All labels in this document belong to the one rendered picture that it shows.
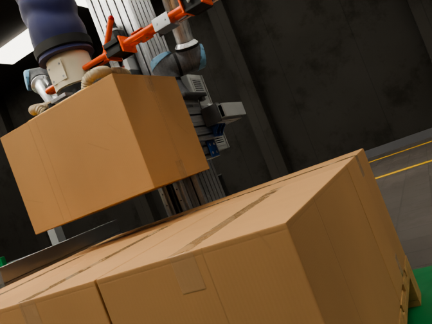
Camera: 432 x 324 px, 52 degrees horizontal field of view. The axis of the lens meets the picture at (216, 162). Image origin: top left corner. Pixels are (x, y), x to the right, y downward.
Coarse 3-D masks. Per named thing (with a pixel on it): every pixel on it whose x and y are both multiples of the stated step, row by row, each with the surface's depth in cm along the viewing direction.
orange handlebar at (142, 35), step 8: (176, 8) 148; (168, 16) 150; (176, 16) 153; (152, 24) 153; (136, 32) 157; (144, 32) 155; (152, 32) 158; (128, 40) 158; (136, 40) 158; (144, 40) 161; (104, 56) 164; (88, 64) 168; (48, 88) 179
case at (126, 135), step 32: (96, 96) 149; (128, 96) 148; (160, 96) 166; (32, 128) 164; (64, 128) 157; (96, 128) 151; (128, 128) 145; (160, 128) 158; (192, 128) 178; (32, 160) 166; (64, 160) 159; (96, 160) 153; (128, 160) 147; (160, 160) 152; (192, 160) 170; (32, 192) 169; (64, 192) 162; (96, 192) 155; (128, 192) 149; (32, 224) 171
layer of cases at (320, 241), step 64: (256, 192) 141; (320, 192) 89; (128, 256) 101; (192, 256) 74; (256, 256) 69; (320, 256) 75; (384, 256) 122; (0, 320) 97; (64, 320) 89; (128, 320) 82; (192, 320) 76; (256, 320) 71; (320, 320) 66; (384, 320) 98
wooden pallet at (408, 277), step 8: (408, 264) 153; (408, 272) 147; (408, 280) 141; (408, 288) 137; (416, 288) 149; (408, 296) 132; (416, 296) 146; (400, 304) 119; (408, 304) 148; (416, 304) 147; (400, 312) 115; (400, 320) 111
